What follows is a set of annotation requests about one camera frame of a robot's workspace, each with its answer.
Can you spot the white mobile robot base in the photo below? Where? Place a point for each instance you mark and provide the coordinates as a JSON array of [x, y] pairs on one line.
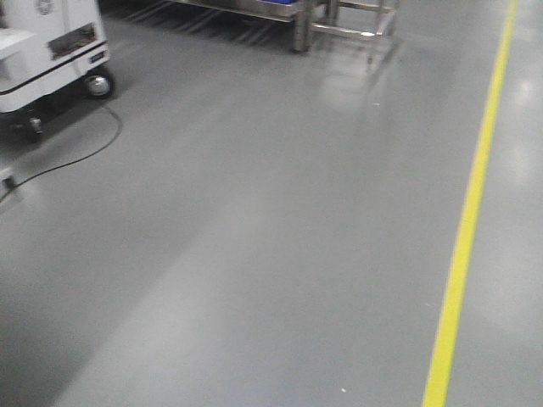
[[45, 47]]

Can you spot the stainless steel rack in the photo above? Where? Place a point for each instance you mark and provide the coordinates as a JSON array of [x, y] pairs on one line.
[[310, 17]]

